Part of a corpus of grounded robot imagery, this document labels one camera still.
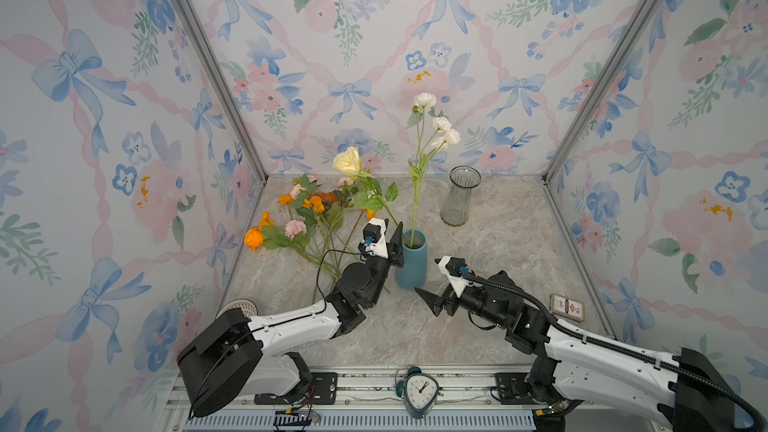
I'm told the teal ceramic vase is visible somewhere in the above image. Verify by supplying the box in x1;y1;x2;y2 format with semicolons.
395;229;428;290

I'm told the orange poppy flower stem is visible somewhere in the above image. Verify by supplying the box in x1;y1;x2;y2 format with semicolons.
326;207;376;285

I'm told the cream rose stem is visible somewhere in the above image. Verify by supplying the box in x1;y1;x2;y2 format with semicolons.
333;146;399;226

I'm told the white ranunculus flower stem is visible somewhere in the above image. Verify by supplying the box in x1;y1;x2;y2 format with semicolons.
408;92;461;248

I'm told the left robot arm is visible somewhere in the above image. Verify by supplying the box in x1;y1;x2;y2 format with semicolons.
177;218;404;418

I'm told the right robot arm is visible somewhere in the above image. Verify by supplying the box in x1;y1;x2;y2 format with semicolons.
417;272;767;431

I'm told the clear glass vase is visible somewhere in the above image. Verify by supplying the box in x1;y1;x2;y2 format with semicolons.
440;165;482;227

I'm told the small card box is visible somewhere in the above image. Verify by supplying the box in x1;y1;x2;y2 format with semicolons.
550;293;586;322

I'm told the pink bud flower stem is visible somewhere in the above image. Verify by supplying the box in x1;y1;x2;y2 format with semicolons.
336;176;355;189

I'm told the teal heart alarm clock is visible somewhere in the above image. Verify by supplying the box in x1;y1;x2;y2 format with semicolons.
395;366;440;419

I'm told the pink rose stem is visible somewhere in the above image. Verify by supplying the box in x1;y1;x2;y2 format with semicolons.
284;219;307;241

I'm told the orange ranunculus flower stem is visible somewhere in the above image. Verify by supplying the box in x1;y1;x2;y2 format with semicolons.
244;212;292;250

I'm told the patterned ceramic bowl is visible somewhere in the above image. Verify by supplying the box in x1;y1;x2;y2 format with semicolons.
216;298;258;318

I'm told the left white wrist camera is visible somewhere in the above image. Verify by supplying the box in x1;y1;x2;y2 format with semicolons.
358;217;389;259

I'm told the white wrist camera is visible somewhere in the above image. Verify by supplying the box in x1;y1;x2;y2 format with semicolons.
434;256;475;298
358;217;389;259

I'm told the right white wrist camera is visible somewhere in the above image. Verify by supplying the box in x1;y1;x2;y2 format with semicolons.
434;256;475;298

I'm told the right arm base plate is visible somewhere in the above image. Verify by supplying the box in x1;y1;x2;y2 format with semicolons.
488;371;582;407

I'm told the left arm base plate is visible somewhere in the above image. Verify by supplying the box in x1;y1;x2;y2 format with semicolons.
254;372;339;406

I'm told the aluminium rail frame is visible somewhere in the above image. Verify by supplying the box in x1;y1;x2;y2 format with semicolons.
157;365;682;432

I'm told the black corrugated cable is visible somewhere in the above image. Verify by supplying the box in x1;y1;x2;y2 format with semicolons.
461;269;768;430

